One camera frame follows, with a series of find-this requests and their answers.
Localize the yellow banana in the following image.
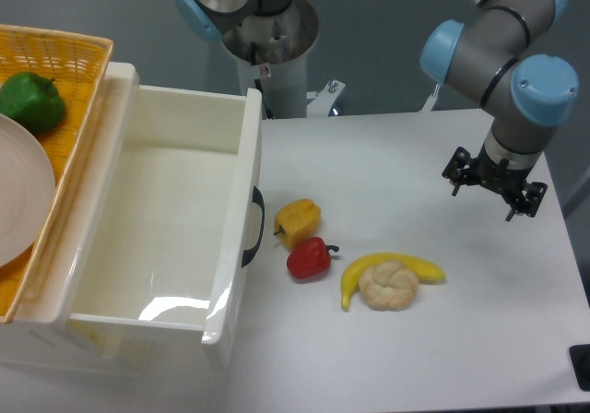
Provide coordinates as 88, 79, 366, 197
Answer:
340, 252, 446, 313

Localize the black object at table edge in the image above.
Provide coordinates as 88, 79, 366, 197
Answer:
569, 344, 590, 392

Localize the red bell pepper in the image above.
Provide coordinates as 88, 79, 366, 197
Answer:
286, 237, 340, 279

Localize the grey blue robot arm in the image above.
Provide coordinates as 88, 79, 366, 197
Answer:
419, 0, 579, 218

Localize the green bell pepper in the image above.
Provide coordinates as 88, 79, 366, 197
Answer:
1, 72, 66, 135

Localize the round bread roll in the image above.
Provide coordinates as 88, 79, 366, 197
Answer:
359, 260, 419, 311

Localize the yellow woven basket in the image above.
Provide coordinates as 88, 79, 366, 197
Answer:
1, 24, 113, 324

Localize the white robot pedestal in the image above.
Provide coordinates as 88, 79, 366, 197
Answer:
222, 0, 346, 119

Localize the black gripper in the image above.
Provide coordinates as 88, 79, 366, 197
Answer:
442, 147, 548, 221

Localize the white plastic drawer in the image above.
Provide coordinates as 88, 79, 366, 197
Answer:
15, 63, 262, 322

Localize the yellow bell pepper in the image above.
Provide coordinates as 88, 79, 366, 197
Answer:
274, 198, 322, 251

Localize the beige plate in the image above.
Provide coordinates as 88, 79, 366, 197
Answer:
1, 115, 55, 266

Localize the black drawer handle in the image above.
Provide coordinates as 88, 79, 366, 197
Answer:
242, 186, 266, 268

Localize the white drawer cabinet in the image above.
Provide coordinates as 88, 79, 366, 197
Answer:
0, 265, 241, 380

